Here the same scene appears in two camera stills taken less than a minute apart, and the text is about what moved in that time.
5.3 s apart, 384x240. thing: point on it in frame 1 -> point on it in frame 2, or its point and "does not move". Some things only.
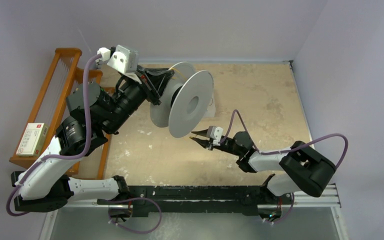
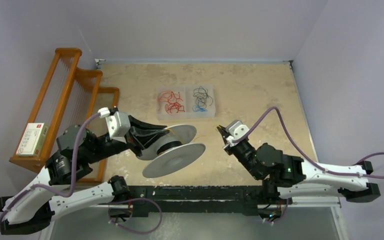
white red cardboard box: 32,139 does not move
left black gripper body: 131,95 -> 113,146
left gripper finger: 158,89 -> 142,142
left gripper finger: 160,75 -> 143,128
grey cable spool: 186,101 -> 170,150
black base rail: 251,199 does not move
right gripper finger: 208,144 -> 223,133
